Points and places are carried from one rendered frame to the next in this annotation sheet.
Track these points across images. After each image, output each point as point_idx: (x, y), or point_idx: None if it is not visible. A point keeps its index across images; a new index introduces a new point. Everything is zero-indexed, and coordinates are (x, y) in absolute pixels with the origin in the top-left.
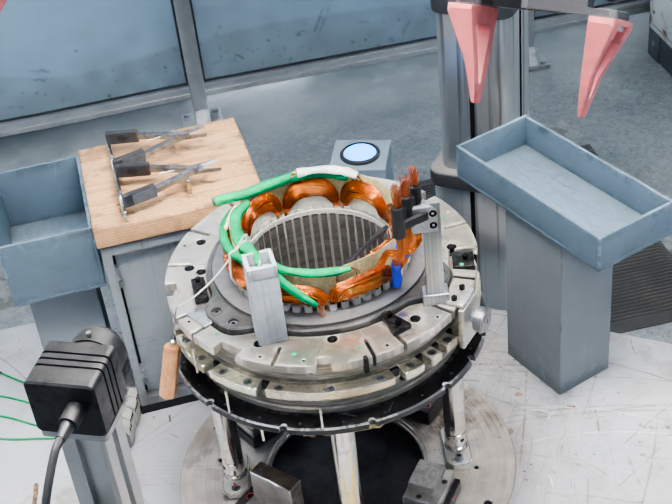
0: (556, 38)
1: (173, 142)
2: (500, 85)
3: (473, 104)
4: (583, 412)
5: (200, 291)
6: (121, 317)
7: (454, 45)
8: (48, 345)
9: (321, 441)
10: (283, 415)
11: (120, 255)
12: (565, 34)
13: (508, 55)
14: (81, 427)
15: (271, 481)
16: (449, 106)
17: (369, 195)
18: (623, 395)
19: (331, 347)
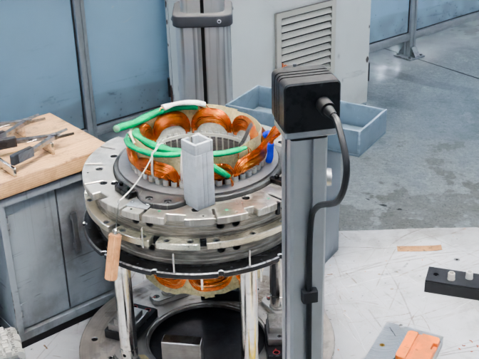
0: (108, 140)
1: (22, 125)
2: (225, 75)
3: (207, 92)
4: (339, 276)
5: (133, 186)
6: (8, 262)
7: (192, 50)
8: (276, 70)
9: (174, 332)
10: (215, 265)
11: (8, 207)
12: (113, 137)
13: (229, 53)
14: (322, 122)
15: (182, 343)
16: (188, 97)
17: (217, 116)
18: (358, 261)
19: (249, 201)
